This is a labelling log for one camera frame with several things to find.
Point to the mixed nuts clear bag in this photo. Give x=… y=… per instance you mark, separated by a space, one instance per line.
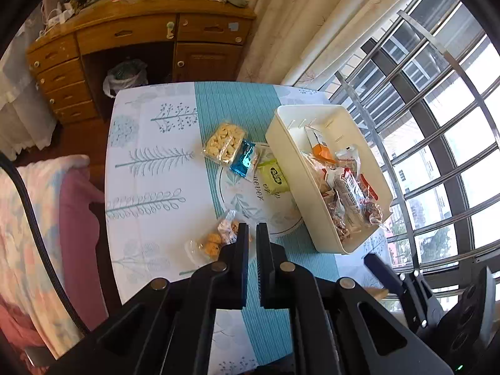
x=338 y=214

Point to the white orange snack bar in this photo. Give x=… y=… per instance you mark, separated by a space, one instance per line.
x=320 y=149

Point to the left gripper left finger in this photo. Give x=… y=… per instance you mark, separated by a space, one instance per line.
x=166 y=327

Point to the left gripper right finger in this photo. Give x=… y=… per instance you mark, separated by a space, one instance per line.
x=337 y=327

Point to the cream floral curtain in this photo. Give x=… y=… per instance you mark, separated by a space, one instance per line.
x=303 y=42

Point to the wooden desk with drawers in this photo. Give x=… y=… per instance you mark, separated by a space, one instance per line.
x=178 y=40

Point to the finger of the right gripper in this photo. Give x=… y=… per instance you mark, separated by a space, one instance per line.
x=420 y=307

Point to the white red-edged snack packet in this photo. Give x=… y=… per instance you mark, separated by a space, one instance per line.
x=349 y=158

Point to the white plastic storage bin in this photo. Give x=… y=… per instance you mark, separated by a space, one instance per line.
x=309 y=178

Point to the white charger with cables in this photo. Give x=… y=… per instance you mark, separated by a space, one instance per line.
x=57 y=16

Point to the pastel fleece blanket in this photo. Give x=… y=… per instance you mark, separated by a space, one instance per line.
x=60 y=192

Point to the pink cloth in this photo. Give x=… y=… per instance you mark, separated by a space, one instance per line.
x=18 y=328

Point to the long red white biscuit pack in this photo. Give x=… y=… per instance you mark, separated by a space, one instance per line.
x=359 y=199

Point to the floral ceramic plate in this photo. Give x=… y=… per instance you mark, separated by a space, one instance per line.
x=253 y=202

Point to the orange cookie tray pack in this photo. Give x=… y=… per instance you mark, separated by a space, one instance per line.
x=206 y=249

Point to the plastic bag under desk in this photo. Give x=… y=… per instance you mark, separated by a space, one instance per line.
x=125 y=75

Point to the white lace covered cabinet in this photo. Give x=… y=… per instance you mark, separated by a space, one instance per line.
x=25 y=118

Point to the blue foil candy packet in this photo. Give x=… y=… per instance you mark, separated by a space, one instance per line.
x=245 y=161

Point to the blue white patterned tablecloth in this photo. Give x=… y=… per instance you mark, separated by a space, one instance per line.
x=160 y=189

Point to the metal window security grille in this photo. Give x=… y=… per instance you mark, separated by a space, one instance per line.
x=424 y=91

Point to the green candy packet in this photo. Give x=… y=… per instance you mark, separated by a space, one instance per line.
x=271 y=177

